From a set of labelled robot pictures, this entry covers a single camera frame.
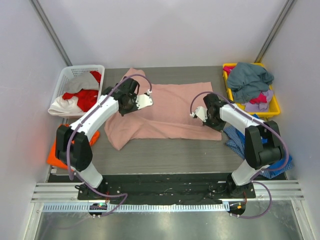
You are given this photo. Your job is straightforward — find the magenta cloth in bin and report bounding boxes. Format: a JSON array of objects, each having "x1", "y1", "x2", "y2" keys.
[{"x1": 223, "y1": 65, "x2": 272, "y2": 105}]

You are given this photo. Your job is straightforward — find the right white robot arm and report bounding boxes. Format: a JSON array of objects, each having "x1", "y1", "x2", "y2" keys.
[{"x1": 201, "y1": 91, "x2": 290, "y2": 198}]

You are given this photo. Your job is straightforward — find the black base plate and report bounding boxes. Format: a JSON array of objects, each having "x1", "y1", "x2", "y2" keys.
[{"x1": 48, "y1": 171, "x2": 257, "y2": 205}]

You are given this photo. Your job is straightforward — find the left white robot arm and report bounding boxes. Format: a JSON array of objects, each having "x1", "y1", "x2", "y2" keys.
[{"x1": 55, "y1": 74, "x2": 153, "y2": 200}]

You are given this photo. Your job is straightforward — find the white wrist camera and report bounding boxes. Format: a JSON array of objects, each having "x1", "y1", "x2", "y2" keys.
[
  {"x1": 190, "y1": 106, "x2": 208, "y2": 123},
  {"x1": 135, "y1": 89, "x2": 153, "y2": 110}
]

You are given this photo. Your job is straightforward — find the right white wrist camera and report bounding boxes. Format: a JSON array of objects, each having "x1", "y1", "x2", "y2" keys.
[{"x1": 190, "y1": 106, "x2": 208, "y2": 123}]

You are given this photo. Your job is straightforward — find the yellow plastic bin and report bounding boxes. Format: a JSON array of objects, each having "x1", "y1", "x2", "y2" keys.
[{"x1": 222, "y1": 63, "x2": 281, "y2": 119}]

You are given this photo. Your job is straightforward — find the red cloth in basket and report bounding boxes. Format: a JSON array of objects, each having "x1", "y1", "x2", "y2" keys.
[{"x1": 62, "y1": 71, "x2": 102, "y2": 112}]

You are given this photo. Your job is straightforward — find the white cloth in basket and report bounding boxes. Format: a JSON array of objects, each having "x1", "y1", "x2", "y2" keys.
[{"x1": 48, "y1": 96, "x2": 84, "y2": 118}]

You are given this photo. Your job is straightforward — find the white plastic basket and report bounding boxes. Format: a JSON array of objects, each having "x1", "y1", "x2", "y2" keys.
[{"x1": 51, "y1": 64, "x2": 105, "y2": 119}]

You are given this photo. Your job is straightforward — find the white slotted cable duct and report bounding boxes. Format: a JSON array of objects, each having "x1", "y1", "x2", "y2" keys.
[{"x1": 42, "y1": 202, "x2": 230, "y2": 213}]

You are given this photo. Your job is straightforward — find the lilac cloth in bin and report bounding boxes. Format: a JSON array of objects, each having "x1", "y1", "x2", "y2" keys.
[{"x1": 244, "y1": 89, "x2": 274, "y2": 113}]

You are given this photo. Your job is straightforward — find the blue folded t shirt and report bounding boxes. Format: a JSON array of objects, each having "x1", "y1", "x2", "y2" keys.
[{"x1": 243, "y1": 116, "x2": 290, "y2": 172}]

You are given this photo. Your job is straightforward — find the blue checkered shirt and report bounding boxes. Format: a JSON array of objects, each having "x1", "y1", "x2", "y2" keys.
[{"x1": 223, "y1": 126, "x2": 294, "y2": 179}]

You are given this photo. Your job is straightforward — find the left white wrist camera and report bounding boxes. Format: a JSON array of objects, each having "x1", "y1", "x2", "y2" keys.
[{"x1": 135, "y1": 89, "x2": 153, "y2": 110}]

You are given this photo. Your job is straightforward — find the grey cloth in basket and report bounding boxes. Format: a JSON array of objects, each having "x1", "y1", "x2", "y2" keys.
[{"x1": 63, "y1": 72, "x2": 99, "y2": 94}]

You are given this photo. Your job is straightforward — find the pink printed t shirt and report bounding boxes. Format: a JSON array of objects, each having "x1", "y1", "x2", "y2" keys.
[{"x1": 104, "y1": 82, "x2": 222, "y2": 150}]

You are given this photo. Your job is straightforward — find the grey blue t shirt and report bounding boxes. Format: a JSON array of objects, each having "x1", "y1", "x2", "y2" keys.
[{"x1": 226, "y1": 61, "x2": 275, "y2": 104}]

